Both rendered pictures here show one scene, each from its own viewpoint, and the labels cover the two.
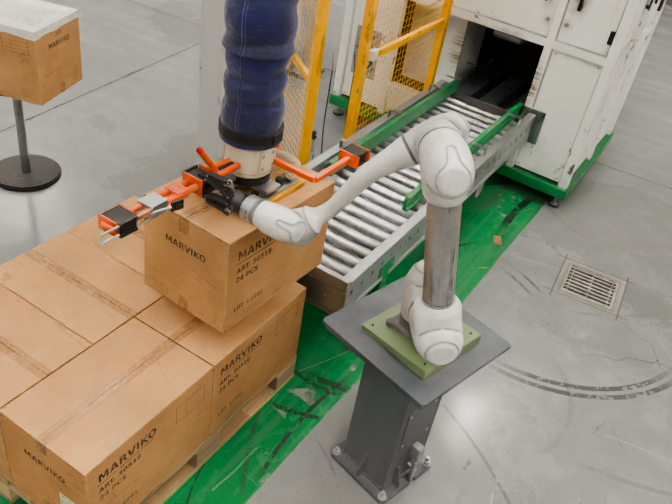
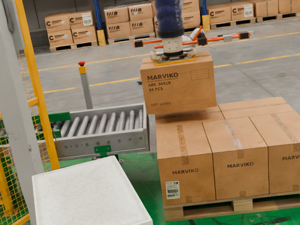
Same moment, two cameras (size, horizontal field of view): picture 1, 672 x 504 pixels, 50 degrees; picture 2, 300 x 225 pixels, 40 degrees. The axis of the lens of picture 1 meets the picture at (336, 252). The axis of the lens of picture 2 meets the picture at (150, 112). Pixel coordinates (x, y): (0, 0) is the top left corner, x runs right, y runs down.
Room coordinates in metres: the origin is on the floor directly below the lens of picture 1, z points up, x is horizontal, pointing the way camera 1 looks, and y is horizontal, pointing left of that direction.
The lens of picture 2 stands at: (3.92, 3.42, 1.89)
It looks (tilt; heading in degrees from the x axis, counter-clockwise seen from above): 20 degrees down; 245
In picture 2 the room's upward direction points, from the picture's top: 8 degrees counter-clockwise
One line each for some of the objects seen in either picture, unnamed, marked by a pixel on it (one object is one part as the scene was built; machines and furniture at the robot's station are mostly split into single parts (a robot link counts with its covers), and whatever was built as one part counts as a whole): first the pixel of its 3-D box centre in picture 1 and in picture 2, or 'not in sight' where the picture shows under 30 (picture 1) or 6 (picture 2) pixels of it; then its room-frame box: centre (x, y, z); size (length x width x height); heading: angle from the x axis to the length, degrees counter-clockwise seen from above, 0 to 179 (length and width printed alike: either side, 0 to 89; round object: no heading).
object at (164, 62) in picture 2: not in sight; (174, 59); (2.28, 0.45, 1.09); 0.34 x 0.10 x 0.05; 152
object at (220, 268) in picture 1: (240, 231); (178, 81); (2.22, 0.37, 0.87); 0.60 x 0.40 x 0.40; 151
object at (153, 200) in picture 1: (152, 205); (227, 38); (1.82, 0.59, 1.20); 0.07 x 0.07 x 0.04; 62
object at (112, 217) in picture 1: (117, 220); (243, 35); (1.71, 0.65, 1.20); 0.08 x 0.07 x 0.05; 152
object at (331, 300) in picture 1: (279, 270); (147, 127); (2.51, 0.23, 0.47); 0.70 x 0.03 x 0.15; 63
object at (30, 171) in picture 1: (20, 128); not in sight; (3.59, 1.93, 0.31); 0.40 x 0.40 x 0.62
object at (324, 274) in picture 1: (281, 252); (145, 116); (2.51, 0.23, 0.58); 0.70 x 0.03 x 0.06; 63
